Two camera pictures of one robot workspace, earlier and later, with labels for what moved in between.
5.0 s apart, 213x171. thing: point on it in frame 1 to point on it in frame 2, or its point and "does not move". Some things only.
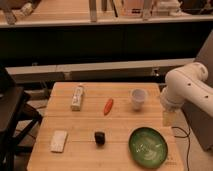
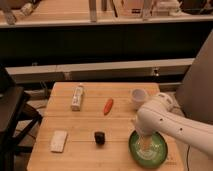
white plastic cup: [138, 96] does not move
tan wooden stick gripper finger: [169, 118] to [146, 142]
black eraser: [99, 137] does not move
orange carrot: [108, 106] does not move
